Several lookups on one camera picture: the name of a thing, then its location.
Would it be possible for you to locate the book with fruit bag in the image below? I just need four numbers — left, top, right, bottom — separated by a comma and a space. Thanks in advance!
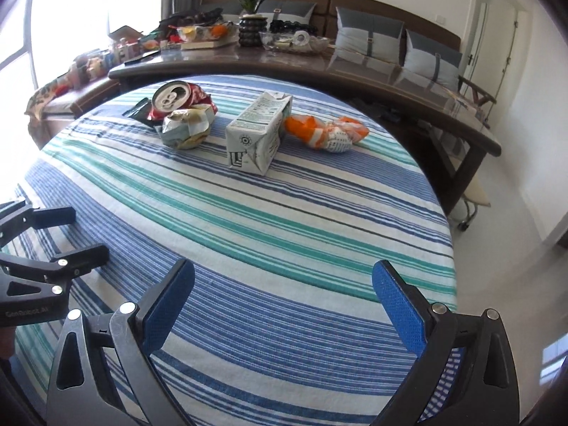
177, 22, 238, 50

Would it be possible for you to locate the blue green striped tablecloth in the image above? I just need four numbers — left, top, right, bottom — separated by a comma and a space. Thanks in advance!
7, 75, 456, 425

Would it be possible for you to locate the cream seat rolling stool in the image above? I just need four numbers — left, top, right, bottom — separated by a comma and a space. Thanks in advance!
456, 175, 491, 232

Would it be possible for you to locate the white door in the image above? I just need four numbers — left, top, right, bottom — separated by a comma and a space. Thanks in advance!
463, 0, 530, 98

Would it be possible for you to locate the crushed red soda can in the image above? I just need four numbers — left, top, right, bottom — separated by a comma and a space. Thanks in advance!
148, 81, 218, 121

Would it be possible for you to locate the black ribbed vase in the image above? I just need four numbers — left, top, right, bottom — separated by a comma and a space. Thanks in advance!
239, 15, 268, 48

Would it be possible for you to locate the brown wooden sofa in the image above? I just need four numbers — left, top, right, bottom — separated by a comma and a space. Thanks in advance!
267, 0, 461, 58

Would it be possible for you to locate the wooden armchair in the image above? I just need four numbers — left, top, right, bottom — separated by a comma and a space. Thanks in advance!
458, 75, 497, 129

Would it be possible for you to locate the orange white snack wrapper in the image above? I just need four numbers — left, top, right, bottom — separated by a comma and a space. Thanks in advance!
284, 114, 370, 153

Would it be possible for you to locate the grey white cushion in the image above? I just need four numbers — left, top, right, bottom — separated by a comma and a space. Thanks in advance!
336, 7, 404, 64
257, 0, 317, 24
403, 30, 462, 91

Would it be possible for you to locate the sandwich wrapper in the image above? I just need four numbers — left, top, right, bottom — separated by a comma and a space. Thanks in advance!
157, 104, 215, 150

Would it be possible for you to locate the white green milk carton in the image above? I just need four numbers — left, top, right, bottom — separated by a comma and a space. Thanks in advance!
225, 91, 293, 176

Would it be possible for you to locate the grey white cushion right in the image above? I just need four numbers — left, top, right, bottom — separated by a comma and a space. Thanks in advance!
403, 30, 462, 91

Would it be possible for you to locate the grey white cushion left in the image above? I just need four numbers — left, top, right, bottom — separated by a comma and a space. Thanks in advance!
257, 0, 317, 24

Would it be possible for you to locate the dark wooden curved table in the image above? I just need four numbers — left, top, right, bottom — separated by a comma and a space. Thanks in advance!
109, 44, 502, 213

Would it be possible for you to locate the dark green snack packet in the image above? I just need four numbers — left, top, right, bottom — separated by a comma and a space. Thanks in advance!
122, 97, 153, 127

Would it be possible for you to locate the glass bowl with tape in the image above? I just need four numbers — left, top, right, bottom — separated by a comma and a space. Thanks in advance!
260, 31, 330, 55

